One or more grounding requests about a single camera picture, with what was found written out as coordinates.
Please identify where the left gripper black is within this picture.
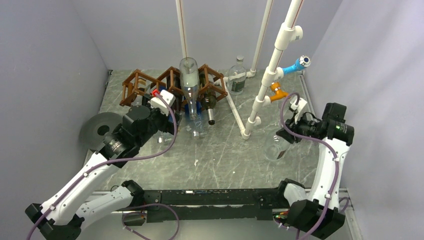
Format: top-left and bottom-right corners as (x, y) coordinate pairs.
(136, 93), (182, 148)

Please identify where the wide clear jar bottle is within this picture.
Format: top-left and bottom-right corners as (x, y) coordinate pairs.
(262, 128), (292, 162)

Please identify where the tall clear wine bottle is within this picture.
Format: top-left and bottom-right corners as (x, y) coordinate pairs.
(179, 57), (200, 120)

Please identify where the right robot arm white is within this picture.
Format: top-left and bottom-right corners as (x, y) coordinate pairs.
(275, 100), (355, 240)

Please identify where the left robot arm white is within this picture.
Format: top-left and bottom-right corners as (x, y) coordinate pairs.
(25, 105), (178, 240)

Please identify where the clear bottle black cap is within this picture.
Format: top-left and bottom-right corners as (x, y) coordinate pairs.
(130, 87), (152, 107)

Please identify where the blue square bottle right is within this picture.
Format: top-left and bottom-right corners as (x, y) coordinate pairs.
(184, 101), (203, 140)

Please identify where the dark bottle gold cap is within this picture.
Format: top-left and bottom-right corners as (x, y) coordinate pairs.
(167, 75), (183, 114)

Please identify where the green wine bottle silver cap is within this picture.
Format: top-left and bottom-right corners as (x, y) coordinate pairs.
(201, 88), (217, 125)

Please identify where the brown wooden wine rack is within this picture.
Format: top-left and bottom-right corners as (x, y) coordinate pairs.
(119, 64), (228, 110)

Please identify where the standing clear flask bottle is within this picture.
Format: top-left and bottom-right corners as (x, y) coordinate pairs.
(227, 55), (247, 95)

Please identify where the orange pipe tap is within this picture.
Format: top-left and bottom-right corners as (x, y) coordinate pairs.
(269, 81), (289, 102)

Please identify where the grey foam disc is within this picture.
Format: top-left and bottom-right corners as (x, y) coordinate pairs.
(79, 112), (122, 151)

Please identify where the blue pipe valve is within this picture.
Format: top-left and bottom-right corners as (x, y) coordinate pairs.
(282, 55), (311, 75)

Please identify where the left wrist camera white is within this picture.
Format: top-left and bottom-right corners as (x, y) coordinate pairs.
(150, 89), (176, 116)

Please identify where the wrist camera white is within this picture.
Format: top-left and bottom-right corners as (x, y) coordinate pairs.
(150, 89), (176, 116)
(289, 96), (308, 124)

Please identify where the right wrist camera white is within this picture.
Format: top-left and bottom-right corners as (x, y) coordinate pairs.
(289, 96), (308, 124)

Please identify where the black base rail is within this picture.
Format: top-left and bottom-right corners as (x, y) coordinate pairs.
(119, 187), (289, 223)

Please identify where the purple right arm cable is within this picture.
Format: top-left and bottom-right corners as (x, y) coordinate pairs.
(279, 92), (340, 240)

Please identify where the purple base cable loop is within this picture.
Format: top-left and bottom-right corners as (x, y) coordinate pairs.
(121, 203), (180, 240)

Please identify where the white PVC pipe frame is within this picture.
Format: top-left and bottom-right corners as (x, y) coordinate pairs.
(174, 0), (305, 141)

